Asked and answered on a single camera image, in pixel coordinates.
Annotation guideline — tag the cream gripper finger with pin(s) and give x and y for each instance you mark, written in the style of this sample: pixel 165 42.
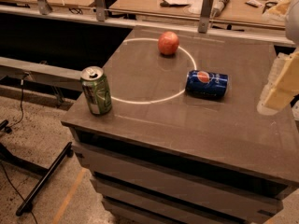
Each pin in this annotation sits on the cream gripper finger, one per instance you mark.
pixel 278 12
pixel 282 84

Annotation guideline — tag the green soda can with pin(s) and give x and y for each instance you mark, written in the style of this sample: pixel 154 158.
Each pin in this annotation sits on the green soda can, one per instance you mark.
pixel 96 90

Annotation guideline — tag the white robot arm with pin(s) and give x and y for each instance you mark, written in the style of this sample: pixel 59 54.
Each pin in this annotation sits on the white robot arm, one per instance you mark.
pixel 292 22

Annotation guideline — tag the blue Pepsi can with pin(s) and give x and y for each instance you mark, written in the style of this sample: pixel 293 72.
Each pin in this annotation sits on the blue Pepsi can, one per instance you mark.
pixel 206 84

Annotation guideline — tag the black round container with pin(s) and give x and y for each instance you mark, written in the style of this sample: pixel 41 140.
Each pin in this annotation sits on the black round container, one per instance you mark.
pixel 269 5

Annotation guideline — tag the grey cylindrical tool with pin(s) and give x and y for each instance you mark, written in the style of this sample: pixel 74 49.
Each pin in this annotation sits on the grey cylindrical tool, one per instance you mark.
pixel 218 7

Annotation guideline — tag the grey drawer cabinet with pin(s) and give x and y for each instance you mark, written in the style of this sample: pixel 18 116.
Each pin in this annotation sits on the grey drawer cabinet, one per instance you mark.
pixel 162 155

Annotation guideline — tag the red apple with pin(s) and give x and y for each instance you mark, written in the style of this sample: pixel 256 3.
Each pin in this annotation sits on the red apple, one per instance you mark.
pixel 168 43

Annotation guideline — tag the black stand base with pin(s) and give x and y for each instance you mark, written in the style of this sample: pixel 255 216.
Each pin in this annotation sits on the black stand base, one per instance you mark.
pixel 30 155

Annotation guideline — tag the metal bracket post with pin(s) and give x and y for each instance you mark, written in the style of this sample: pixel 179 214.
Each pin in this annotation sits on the metal bracket post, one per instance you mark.
pixel 101 13
pixel 44 7
pixel 205 15

